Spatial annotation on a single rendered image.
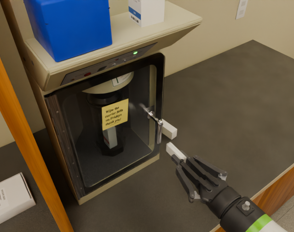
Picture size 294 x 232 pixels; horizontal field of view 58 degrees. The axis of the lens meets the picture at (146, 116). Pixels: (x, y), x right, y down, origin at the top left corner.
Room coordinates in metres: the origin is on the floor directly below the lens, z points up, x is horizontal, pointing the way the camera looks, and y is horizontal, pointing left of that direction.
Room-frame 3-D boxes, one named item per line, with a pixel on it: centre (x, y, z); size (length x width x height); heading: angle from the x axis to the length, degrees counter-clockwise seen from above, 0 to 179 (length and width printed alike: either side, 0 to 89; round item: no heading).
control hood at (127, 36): (0.47, 0.05, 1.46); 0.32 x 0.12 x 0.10; 126
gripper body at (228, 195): (0.35, -0.17, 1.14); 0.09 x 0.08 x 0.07; 35
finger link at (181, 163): (0.39, -0.12, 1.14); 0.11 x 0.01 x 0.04; 37
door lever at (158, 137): (0.55, -0.03, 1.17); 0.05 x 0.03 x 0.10; 35
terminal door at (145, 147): (0.51, 0.08, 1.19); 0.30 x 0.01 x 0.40; 125
